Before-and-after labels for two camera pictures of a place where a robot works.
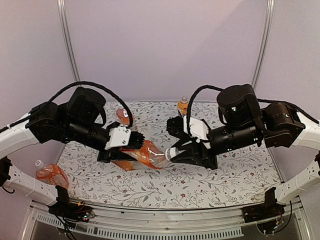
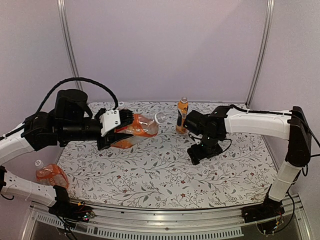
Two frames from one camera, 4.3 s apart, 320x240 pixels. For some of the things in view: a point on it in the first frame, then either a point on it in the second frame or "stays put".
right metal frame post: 264,43 stays put
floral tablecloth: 243,178 stays put
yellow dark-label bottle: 182,106 stays put
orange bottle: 51,173 stays put
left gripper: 113,154 -> 111,138
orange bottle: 149,156 -> 144,125
